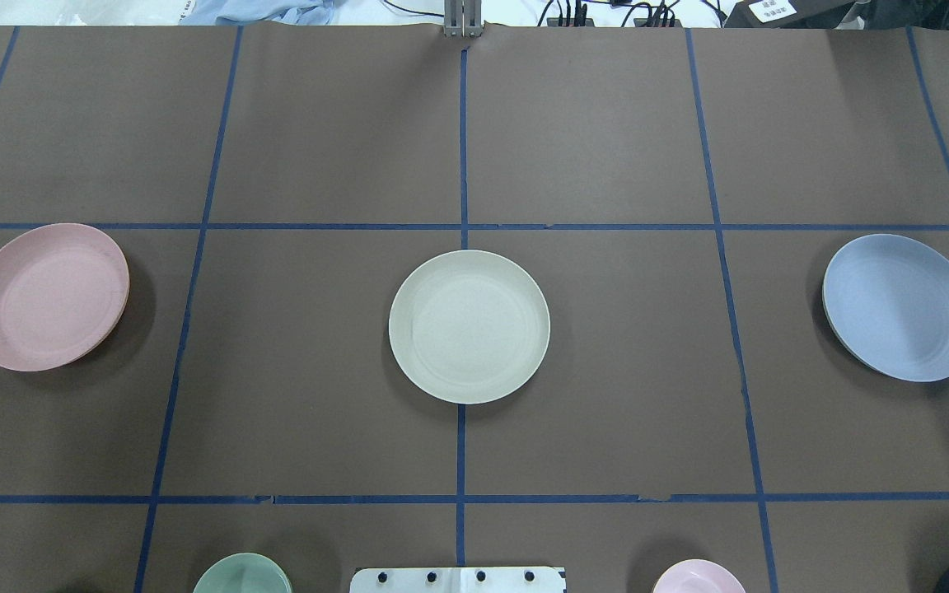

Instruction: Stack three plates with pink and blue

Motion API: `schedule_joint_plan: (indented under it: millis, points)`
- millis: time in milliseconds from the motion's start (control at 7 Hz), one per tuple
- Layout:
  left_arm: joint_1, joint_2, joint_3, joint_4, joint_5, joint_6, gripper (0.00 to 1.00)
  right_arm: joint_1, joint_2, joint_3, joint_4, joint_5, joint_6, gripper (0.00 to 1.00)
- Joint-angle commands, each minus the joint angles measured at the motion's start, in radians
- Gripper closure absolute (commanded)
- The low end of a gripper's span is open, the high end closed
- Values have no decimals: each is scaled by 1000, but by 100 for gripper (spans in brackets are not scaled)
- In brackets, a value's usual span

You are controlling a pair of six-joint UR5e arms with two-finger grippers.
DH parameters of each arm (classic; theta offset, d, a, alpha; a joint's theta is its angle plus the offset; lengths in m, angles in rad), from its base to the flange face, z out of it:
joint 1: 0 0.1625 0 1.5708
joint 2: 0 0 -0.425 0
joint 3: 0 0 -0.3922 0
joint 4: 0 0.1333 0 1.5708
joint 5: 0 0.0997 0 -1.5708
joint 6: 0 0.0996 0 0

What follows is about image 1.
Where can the blue plate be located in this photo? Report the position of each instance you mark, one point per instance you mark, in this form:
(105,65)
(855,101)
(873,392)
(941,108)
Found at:
(886,298)

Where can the pink plate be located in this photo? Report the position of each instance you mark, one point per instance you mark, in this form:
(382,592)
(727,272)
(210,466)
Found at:
(63,290)

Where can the cream plate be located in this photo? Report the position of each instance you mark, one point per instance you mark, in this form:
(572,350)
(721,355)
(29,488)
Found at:
(469,327)

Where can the black power strip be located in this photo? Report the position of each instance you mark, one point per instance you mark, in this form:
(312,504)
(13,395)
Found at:
(639,21)

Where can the green bowl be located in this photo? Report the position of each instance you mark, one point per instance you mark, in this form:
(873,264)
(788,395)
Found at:
(244,572)

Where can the pink bowl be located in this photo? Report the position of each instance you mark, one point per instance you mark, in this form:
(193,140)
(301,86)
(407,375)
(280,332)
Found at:
(697,575)

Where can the light blue cloth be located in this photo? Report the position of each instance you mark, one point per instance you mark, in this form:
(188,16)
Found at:
(241,13)

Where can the aluminium frame post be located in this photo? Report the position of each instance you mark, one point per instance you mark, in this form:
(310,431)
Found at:
(462,18)

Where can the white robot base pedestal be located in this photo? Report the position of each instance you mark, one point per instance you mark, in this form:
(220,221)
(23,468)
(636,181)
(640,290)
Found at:
(460,579)

